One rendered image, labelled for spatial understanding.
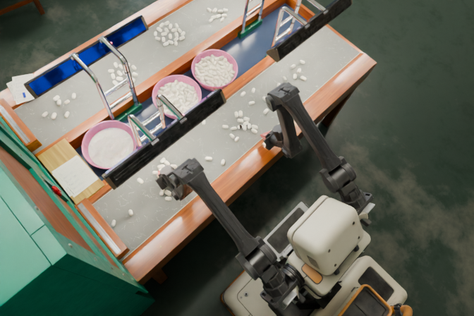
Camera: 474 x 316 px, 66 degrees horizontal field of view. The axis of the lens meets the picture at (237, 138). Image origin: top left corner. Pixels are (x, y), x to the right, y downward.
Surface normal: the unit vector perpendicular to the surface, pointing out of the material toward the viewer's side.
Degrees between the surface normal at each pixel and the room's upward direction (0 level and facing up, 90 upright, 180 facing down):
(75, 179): 0
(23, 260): 0
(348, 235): 48
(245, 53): 0
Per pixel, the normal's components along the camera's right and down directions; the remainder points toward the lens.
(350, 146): 0.10, -0.43
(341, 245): 0.58, 0.21
